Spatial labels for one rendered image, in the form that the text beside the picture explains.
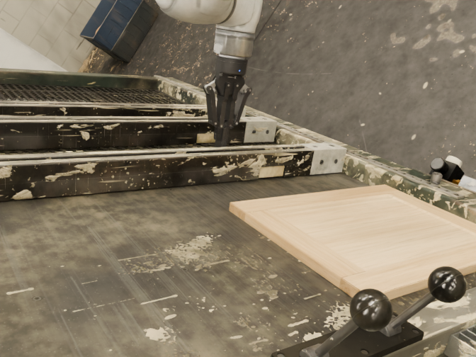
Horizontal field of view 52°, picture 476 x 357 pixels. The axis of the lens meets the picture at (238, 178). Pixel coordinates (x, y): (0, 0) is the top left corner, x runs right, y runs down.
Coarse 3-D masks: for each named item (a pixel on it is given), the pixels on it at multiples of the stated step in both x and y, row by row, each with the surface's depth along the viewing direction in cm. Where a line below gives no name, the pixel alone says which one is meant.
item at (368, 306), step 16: (368, 288) 44; (352, 304) 44; (368, 304) 43; (384, 304) 43; (352, 320) 46; (368, 320) 42; (384, 320) 42; (336, 336) 47; (304, 352) 50; (320, 352) 49
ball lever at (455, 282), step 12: (432, 276) 51; (444, 276) 50; (456, 276) 50; (432, 288) 50; (444, 288) 49; (456, 288) 49; (420, 300) 53; (432, 300) 52; (444, 300) 50; (456, 300) 50; (408, 312) 55; (396, 324) 56
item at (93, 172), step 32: (0, 160) 89; (32, 160) 90; (64, 160) 93; (96, 160) 96; (128, 160) 99; (160, 160) 104; (192, 160) 108; (224, 160) 113; (256, 160) 119; (288, 160) 125; (320, 160) 131; (0, 192) 87; (32, 192) 90; (64, 192) 94; (96, 192) 98
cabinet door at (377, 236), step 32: (320, 192) 113; (352, 192) 116; (384, 192) 120; (256, 224) 92; (288, 224) 92; (320, 224) 95; (352, 224) 97; (384, 224) 100; (416, 224) 103; (448, 224) 105; (320, 256) 81; (352, 256) 83; (384, 256) 85; (416, 256) 87; (448, 256) 88; (352, 288) 73; (384, 288) 73; (416, 288) 78
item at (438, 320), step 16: (432, 304) 67; (448, 304) 67; (464, 304) 68; (416, 320) 62; (432, 320) 63; (448, 320) 63; (464, 320) 64; (432, 336) 59; (448, 336) 62; (400, 352) 56; (416, 352) 58; (432, 352) 61
